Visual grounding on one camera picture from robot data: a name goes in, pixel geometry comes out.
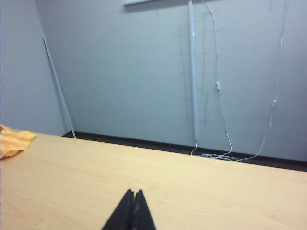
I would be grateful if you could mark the yellow cloth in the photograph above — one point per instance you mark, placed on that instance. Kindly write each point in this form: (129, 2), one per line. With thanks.
(14, 141)

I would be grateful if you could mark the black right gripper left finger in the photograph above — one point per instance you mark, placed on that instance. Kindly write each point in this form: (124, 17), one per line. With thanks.
(121, 213)

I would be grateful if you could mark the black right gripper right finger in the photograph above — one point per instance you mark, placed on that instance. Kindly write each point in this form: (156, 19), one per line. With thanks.
(142, 213)

